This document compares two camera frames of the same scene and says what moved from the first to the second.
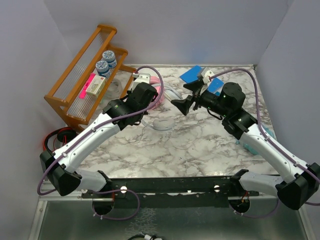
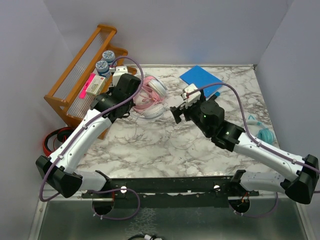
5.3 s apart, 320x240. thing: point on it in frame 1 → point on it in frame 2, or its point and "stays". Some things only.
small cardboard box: x=96 y=86 stays
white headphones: x=163 y=124 → x=157 y=110
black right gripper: x=183 y=104 → x=177 y=112
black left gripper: x=130 y=92 → x=112 y=89
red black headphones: x=64 y=135 stays
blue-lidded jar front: x=103 y=69 stays
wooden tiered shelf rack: x=96 y=80 stays
